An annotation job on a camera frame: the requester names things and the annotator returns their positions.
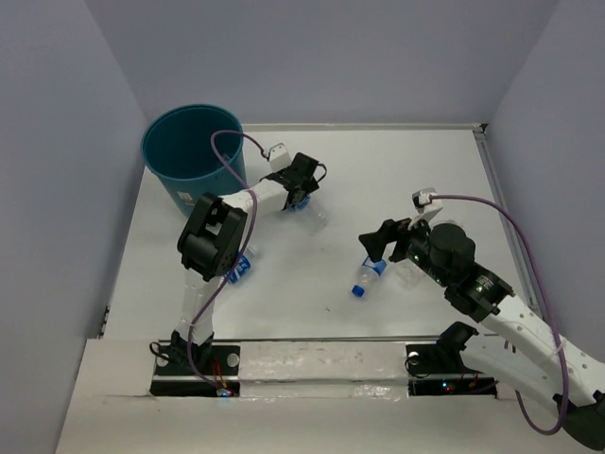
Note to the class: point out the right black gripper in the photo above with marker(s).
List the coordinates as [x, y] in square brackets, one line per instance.
[390, 230]

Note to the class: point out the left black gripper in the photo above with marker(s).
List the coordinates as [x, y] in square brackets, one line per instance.
[309, 187]

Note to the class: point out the Pocari bottle white cap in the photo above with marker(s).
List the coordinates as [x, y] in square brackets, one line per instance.
[310, 215]

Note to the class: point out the small blue label bottle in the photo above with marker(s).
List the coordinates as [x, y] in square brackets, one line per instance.
[368, 274]

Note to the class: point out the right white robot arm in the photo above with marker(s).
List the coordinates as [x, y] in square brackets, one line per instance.
[555, 373]

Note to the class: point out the Pocari bottle near left arm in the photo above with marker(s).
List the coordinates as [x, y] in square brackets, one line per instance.
[244, 264]

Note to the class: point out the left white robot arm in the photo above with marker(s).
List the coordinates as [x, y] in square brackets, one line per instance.
[214, 239]

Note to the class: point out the teal plastic bin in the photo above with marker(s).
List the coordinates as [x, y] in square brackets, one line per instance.
[195, 149]

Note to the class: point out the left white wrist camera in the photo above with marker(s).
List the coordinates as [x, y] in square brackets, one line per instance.
[278, 157]

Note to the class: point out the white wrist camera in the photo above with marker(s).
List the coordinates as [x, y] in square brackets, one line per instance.
[278, 157]
[426, 204]

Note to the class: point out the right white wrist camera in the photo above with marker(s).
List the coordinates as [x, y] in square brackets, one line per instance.
[426, 204]

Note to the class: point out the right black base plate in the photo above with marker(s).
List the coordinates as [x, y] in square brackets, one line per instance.
[434, 376]

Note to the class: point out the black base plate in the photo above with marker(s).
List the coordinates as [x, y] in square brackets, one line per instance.
[434, 376]
[217, 377]

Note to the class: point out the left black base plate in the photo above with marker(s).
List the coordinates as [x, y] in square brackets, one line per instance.
[217, 377]

